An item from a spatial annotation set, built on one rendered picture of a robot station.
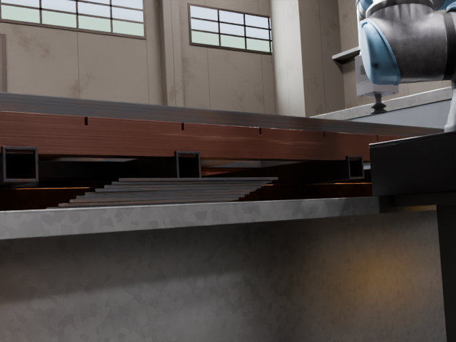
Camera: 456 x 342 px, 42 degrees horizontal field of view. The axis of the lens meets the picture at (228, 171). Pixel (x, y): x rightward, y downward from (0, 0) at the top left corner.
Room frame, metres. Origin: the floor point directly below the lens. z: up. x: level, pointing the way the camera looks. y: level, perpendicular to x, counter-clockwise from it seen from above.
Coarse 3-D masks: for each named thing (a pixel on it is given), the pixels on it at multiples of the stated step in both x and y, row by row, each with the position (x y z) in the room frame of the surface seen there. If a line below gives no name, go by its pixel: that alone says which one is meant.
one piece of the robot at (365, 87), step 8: (360, 56) 1.51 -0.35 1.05; (360, 64) 1.51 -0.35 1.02; (360, 72) 1.51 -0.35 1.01; (360, 80) 1.51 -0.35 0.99; (368, 80) 1.48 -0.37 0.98; (360, 88) 1.51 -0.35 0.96; (368, 88) 1.49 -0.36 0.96; (376, 88) 1.47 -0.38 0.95; (384, 88) 1.49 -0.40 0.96; (392, 88) 1.50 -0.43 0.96; (368, 96) 1.54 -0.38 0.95; (376, 96) 1.51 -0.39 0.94; (384, 96) 1.55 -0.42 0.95
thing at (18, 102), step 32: (0, 96) 0.88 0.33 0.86; (32, 96) 0.91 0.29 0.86; (288, 128) 1.25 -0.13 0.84; (320, 128) 1.31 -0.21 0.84; (352, 128) 1.38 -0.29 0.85; (384, 128) 1.46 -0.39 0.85; (416, 128) 1.54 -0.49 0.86; (64, 160) 1.46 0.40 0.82; (96, 160) 1.50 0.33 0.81; (128, 160) 1.74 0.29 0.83; (224, 160) 1.69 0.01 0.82
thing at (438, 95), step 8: (448, 88) 2.00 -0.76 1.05; (408, 96) 2.12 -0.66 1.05; (416, 96) 2.10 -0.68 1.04; (424, 96) 2.07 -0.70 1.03; (432, 96) 2.05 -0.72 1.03; (440, 96) 2.03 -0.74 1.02; (448, 96) 2.00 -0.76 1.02; (368, 104) 2.26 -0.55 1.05; (392, 104) 2.18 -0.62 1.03; (400, 104) 2.15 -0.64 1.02; (408, 104) 2.13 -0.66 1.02; (416, 104) 2.10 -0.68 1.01; (336, 112) 2.39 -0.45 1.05; (344, 112) 2.36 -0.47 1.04; (352, 112) 2.33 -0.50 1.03; (360, 112) 2.29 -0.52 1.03; (368, 112) 2.26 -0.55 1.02
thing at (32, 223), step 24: (0, 216) 0.64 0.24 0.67; (24, 216) 0.65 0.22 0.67; (48, 216) 0.67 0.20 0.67; (72, 216) 0.69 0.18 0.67; (96, 216) 0.70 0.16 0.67; (120, 216) 0.72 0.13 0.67; (144, 216) 0.74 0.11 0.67; (168, 216) 0.77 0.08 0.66; (192, 216) 0.79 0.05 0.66; (216, 216) 0.82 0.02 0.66; (240, 216) 0.84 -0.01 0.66; (264, 216) 0.87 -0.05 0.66; (288, 216) 0.90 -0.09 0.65; (312, 216) 0.93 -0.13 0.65
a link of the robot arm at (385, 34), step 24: (384, 0) 1.00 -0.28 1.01; (408, 0) 0.99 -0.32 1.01; (360, 24) 1.03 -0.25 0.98; (384, 24) 1.00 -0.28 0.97; (408, 24) 0.98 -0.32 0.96; (432, 24) 0.98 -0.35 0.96; (360, 48) 1.09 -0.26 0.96; (384, 48) 0.99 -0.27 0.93; (408, 48) 0.98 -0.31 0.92; (432, 48) 0.98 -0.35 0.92; (384, 72) 1.01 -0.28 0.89; (408, 72) 1.00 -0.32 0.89; (432, 72) 1.00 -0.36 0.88
